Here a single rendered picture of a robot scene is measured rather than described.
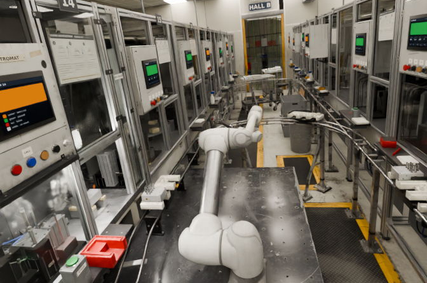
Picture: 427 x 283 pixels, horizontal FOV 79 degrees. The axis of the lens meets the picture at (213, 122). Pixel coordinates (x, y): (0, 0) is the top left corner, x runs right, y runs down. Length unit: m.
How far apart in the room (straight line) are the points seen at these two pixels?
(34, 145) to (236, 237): 0.88
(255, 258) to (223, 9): 8.79
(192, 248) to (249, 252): 0.26
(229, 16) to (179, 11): 1.74
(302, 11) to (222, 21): 2.60
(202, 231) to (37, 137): 0.80
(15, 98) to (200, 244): 0.93
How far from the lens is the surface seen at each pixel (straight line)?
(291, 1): 9.52
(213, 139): 1.55
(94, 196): 1.66
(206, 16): 9.63
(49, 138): 1.21
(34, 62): 1.20
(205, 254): 1.31
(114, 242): 1.37
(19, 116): 1.09
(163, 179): 1.91
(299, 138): 4.19
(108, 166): 1.86
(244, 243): 1.25
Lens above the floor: 1.75
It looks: 16 degrees down
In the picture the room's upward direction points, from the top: 7 degrees counter-clockwise
